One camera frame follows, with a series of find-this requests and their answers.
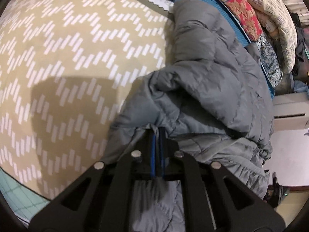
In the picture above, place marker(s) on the beige chevron bedspread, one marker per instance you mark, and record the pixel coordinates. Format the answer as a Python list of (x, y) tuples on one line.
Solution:
[(67, 67)]

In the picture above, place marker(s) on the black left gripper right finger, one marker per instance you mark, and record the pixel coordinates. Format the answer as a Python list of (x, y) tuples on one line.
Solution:
[(213, 199)]

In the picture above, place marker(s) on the grey puffer jacket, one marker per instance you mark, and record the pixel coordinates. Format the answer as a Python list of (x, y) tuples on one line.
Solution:
[(191, 142)]

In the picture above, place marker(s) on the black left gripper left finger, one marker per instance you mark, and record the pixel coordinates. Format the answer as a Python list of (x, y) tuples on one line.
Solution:
[(99, 200)]

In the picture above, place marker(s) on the white appliance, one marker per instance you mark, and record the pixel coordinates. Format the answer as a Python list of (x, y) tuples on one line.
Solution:
[(291, 111)]

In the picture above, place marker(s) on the dark clothes pile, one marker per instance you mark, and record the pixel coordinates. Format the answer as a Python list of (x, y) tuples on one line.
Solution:
[(300, 50)]

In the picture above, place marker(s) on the cream patterned folded blanket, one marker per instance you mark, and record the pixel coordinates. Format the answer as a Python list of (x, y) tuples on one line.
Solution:
[(275, 17)]

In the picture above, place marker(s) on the red floral quilt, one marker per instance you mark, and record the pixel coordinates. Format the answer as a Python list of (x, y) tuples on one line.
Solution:
[(247, 17)]

